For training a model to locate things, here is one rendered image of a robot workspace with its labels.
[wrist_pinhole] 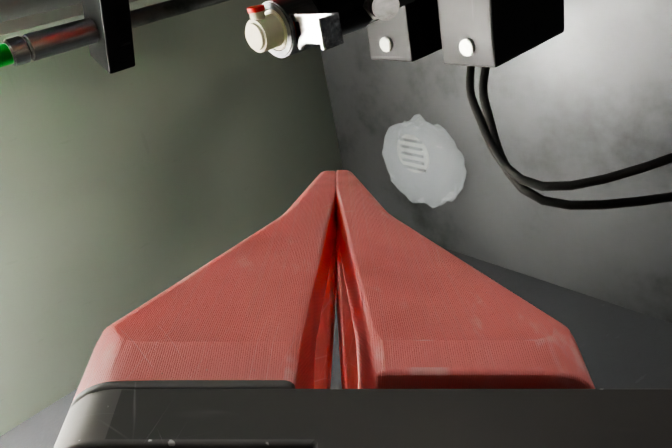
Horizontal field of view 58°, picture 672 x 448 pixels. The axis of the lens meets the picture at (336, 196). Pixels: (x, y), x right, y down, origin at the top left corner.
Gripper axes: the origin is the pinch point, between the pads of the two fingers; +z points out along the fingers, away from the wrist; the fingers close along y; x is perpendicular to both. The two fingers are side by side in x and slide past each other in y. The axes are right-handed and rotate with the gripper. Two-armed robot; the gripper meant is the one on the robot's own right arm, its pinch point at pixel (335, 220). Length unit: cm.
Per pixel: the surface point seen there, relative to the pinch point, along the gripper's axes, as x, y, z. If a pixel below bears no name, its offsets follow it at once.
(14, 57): 8.2, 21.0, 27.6
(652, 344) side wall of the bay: 30.7, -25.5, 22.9
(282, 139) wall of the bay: 27, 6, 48
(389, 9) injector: 2.5, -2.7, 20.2
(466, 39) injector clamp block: 5.5, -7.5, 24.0
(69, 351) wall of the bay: 36, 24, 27
